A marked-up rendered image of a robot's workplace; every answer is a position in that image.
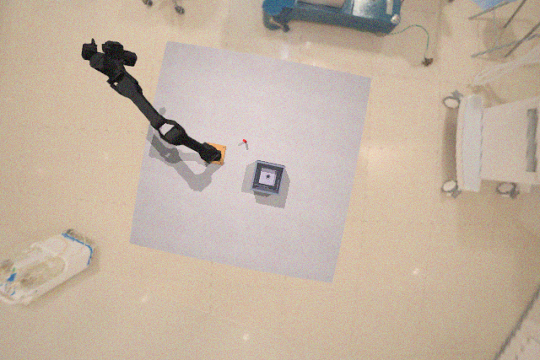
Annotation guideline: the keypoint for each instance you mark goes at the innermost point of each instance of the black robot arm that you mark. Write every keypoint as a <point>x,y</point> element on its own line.
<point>128,86</point>

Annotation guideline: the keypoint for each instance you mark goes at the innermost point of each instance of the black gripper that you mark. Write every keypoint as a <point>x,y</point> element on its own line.
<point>88,50</point>

